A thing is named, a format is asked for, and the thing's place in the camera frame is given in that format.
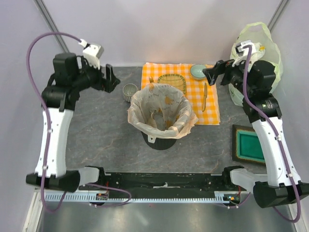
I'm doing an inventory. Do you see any orange banana print plastic bag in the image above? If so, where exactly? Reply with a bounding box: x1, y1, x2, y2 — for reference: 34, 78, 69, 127
127, 83, 198, 139

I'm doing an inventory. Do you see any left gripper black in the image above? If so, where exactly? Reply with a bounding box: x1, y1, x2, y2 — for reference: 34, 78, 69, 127
72, 56, 121, 93

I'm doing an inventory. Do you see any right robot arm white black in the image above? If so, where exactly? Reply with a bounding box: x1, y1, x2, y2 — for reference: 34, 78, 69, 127
221, 60, 309, 208

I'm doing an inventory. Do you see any light blue ceramic bowl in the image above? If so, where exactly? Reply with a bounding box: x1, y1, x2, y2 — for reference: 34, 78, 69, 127
190, 64, 206, 80

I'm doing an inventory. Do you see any woven bamboo tray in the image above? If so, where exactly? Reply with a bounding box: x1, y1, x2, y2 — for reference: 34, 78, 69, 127
157, 73, 186, 95

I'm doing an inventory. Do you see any green plastic bag of trash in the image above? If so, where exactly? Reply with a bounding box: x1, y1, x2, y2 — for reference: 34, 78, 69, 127
235, 22, 283, 93

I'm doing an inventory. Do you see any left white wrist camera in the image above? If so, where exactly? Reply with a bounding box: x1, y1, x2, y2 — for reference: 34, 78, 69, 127
79, 39, 104, 70

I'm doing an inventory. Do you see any yellow white checkered cloth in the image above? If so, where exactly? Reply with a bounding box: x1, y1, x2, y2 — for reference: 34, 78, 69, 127
141, 63, 220, 125

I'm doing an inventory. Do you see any grey slotted cable duct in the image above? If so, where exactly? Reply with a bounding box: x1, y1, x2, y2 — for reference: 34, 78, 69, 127
44, 192, 241, 203

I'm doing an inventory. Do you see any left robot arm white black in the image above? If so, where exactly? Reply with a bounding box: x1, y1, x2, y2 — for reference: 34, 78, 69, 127
26, 53, 120, 192

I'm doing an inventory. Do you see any striped ceramic cup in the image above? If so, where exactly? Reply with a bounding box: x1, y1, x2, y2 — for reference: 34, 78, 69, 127
123, 84, 138, 103

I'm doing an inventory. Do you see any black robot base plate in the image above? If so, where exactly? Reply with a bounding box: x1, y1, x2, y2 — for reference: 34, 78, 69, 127
98, 172, 239, 196

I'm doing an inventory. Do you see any gold fork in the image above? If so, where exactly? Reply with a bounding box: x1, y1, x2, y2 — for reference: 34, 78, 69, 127
149, 76, 154, 84

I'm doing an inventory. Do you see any gold knife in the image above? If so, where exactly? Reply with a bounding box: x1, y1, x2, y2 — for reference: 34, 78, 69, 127
202, 83, 208, 112

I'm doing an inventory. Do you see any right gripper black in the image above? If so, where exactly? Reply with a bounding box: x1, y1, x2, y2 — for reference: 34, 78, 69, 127
203, 54, 255, 97

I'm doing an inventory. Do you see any green square dish black rim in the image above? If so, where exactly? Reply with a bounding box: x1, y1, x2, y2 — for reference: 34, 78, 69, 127
232, 124, 266, 166

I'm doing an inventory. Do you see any black plastic trash bin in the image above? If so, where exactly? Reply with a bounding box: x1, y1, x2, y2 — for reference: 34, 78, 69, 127
141, 132, 177, 150

